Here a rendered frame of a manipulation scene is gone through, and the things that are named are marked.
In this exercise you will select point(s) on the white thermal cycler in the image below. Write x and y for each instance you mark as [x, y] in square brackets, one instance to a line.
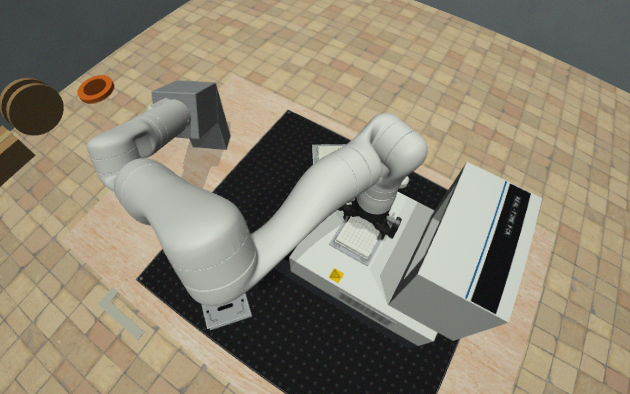
[466, 283]

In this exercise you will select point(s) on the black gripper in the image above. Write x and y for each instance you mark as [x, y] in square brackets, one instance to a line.
[383, 226]

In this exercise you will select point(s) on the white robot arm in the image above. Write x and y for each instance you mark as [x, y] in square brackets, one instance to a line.
[205, 237]

